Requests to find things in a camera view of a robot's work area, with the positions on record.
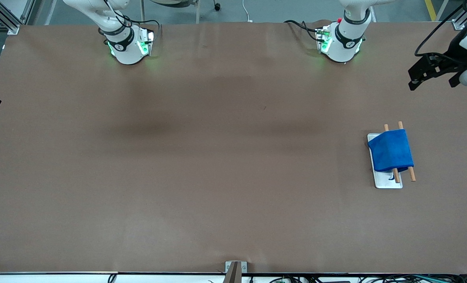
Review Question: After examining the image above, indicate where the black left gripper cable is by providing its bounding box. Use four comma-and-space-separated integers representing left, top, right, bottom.
414, 0, 467, 58

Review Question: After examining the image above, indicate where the grey metal bracket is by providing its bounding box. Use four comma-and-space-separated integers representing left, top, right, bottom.
225, 261, 248, 274

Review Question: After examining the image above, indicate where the black arm base cable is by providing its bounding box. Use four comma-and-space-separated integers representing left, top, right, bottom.
98, 0, 161, 38
284, 19, 325, 42

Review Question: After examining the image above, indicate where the thin white cable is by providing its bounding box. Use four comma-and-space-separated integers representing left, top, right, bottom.
242, 0, 254, 23

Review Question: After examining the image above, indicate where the grey office chair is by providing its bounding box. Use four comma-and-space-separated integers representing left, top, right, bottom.
139, 0, 222, 24

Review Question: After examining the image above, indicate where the white rack with wooden rods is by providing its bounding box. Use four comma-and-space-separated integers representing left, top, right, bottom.
367, 121, 417, 189

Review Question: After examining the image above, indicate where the black right arm base cable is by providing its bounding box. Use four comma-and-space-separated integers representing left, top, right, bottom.
98, 0, 161, 38

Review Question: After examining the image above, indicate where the brown camera mount bar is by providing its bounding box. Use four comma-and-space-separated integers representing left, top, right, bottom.
222, 262, 242, 283

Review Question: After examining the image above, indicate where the black left arm base cable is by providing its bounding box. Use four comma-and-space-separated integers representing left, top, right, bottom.
284, 19, 325, 42

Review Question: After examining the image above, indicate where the aluminium frame post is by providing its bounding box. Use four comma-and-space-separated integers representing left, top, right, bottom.
451, 0, 467, 31
0, 0, 36, 35

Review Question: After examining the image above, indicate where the blue microfibre towel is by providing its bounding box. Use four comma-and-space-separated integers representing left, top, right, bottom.
367, 129, 415, 173

